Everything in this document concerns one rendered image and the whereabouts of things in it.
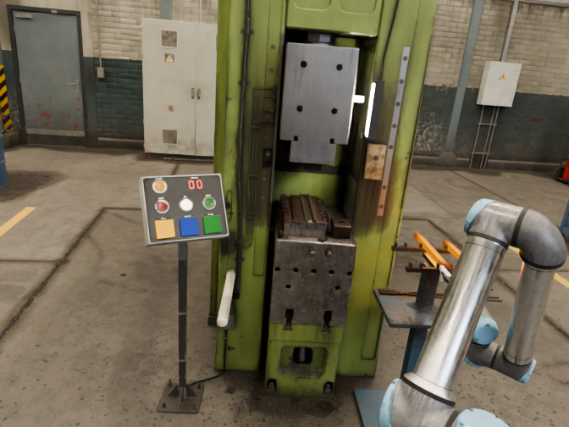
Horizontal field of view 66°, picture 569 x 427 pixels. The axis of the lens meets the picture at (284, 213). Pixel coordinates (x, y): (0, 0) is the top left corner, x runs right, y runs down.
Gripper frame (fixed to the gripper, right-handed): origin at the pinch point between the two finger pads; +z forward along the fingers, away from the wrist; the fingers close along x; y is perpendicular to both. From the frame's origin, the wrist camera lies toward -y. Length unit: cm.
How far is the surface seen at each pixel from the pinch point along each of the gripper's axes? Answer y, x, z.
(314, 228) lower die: 4, -53, 31
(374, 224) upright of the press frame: 7.4, -20.3, 44.2
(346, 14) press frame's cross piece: -86, -46, 61
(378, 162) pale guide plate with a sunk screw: -25, -23, 48
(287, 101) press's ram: -53, -70, 42
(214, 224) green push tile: -4, -98, 18
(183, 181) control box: -20, -112, 26
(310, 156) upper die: -30, -58, 37
